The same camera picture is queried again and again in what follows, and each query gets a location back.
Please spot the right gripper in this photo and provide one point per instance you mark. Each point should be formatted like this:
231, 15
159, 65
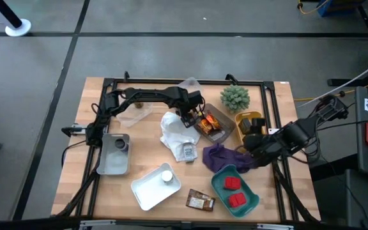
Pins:
268, 147

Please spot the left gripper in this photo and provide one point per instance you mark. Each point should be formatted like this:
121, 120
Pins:
192, 99

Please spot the dark green spice tin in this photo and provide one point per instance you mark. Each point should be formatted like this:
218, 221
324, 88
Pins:
244, 126

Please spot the brown orange spice packet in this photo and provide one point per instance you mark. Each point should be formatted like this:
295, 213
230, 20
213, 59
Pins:
214, 121
204, 126

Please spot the white cloth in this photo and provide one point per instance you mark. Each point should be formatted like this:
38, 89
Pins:
174, 131

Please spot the clear labelled spice bottle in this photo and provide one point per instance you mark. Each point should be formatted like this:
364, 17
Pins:
189, 152

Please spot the red spice box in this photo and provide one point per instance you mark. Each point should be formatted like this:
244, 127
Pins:
232, 183
237, 200

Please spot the white lid spice jar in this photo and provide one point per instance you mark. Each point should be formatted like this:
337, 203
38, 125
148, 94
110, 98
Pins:
167, 175

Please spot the dark spice jar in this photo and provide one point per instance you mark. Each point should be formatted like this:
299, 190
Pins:
120, 144

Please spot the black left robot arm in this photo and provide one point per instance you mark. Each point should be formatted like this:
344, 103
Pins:
152, 95

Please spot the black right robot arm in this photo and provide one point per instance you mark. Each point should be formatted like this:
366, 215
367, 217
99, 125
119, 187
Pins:
299, 134

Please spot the white label plate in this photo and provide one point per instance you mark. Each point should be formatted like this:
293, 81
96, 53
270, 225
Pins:
273, 131

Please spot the yellow plastic tray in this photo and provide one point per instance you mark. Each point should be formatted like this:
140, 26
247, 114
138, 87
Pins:
248, 114

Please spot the grey brown translucent tray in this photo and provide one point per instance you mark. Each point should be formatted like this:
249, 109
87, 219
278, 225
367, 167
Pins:
222, 134

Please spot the green spiky ball plant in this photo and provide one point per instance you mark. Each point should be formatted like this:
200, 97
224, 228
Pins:
235, 98

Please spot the purple cloth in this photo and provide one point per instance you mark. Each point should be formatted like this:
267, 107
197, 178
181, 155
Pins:
219, 158

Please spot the teal plastic tray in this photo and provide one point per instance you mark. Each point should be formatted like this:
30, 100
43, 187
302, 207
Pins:
219, 188

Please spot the brown packet white label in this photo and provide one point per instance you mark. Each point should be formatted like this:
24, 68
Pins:
200, 199

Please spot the white plastic tray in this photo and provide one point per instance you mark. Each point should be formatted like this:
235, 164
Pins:
152, 191

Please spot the grey plastic bin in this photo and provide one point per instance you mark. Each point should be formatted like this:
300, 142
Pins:
113, 163

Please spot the black metal stand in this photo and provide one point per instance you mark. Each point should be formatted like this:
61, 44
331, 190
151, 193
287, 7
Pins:
340, 82

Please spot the dark grey cabinet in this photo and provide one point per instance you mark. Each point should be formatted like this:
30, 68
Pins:
366, 201

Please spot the blue box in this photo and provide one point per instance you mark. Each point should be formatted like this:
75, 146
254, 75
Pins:
337, 8

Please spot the black metal table frame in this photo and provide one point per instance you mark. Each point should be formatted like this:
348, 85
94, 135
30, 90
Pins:
267, 81

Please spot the silver metal rail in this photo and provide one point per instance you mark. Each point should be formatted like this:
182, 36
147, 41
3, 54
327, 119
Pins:
139, 225

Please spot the black post white base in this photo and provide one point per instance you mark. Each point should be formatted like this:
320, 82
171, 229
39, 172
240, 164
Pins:
18, 28

